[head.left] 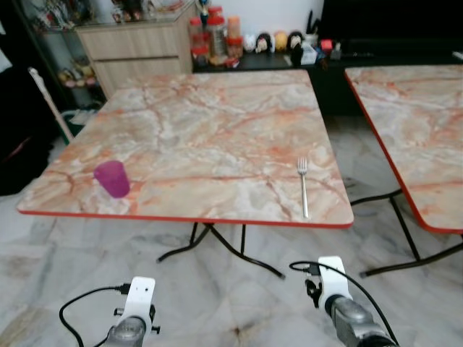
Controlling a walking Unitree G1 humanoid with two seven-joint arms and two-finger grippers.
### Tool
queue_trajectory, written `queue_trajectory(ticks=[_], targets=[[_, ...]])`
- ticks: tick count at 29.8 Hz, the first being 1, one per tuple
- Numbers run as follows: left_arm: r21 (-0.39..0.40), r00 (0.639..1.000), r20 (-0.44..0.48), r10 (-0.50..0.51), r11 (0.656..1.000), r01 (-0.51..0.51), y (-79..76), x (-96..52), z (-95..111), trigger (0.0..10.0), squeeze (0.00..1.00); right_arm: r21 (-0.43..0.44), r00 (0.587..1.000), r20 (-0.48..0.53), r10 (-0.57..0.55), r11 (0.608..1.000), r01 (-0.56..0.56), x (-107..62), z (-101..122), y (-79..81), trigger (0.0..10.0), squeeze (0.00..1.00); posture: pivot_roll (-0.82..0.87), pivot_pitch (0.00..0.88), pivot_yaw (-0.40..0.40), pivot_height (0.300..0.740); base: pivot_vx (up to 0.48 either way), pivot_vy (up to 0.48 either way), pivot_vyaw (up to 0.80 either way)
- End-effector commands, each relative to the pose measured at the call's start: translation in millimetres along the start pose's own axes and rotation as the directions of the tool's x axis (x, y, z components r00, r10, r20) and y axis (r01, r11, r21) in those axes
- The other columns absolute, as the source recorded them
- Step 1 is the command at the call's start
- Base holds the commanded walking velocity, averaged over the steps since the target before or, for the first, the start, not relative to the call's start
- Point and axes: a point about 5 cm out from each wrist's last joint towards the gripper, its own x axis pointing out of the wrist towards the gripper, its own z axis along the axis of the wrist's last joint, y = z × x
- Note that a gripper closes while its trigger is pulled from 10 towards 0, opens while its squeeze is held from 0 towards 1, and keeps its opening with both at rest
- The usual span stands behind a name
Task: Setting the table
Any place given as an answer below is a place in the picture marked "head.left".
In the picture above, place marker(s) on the yellow round figurine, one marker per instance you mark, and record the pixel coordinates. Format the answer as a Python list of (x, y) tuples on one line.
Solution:
[(281, 40)]

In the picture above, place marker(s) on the orange snack jar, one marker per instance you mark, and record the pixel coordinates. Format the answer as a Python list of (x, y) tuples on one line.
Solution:
[(234, 29)]

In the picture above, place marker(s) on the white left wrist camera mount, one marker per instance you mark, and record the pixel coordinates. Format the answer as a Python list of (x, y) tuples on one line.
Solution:
[(137, 296)]

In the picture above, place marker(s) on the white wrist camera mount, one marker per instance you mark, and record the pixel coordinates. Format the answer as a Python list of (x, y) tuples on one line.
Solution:
[(137, 296), (333, 278)]

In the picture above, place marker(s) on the marble folding table red edge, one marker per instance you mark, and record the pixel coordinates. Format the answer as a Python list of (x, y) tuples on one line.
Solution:
[(419, 123), (217, 130)]

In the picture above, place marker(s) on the white pole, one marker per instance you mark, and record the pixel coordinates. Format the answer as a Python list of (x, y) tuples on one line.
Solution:
[(47, 97)]

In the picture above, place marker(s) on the small jar red lid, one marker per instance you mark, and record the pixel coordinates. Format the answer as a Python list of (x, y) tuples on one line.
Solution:
[(200, 56)]

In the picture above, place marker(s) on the white round figurine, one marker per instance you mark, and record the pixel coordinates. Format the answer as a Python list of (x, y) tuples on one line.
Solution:
[(250, 43)]

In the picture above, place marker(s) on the black round figurine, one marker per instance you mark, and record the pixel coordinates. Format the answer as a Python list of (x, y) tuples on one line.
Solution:
[(265, 42), (296, 40)]

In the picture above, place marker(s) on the large clear jar red lid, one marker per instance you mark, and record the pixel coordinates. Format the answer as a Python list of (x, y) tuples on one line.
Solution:
[(215, 36)]

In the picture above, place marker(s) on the black television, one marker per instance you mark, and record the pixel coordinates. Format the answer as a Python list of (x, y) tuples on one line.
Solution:
[(391, 22)]

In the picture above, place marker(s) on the purple plastic cup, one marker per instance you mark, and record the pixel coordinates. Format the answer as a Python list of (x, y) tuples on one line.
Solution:
[(112, 178)]

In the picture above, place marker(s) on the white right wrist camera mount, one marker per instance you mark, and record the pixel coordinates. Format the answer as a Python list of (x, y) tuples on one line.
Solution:
[(333, 278)]

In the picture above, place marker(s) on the steel fork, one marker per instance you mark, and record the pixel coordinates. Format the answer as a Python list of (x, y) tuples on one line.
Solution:
[(303, 184)]

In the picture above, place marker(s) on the glass display cabinet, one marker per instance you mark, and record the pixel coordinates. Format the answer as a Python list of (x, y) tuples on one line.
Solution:
[(54, 43)]

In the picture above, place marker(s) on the small red box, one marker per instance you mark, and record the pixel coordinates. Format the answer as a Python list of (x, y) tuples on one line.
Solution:
[(325, 45)]

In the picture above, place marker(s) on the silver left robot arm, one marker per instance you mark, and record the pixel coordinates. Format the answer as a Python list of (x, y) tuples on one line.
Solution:
[(126, 336)]

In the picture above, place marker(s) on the white desk holder box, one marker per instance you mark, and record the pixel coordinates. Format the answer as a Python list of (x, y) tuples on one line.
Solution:
[(309, 54)]

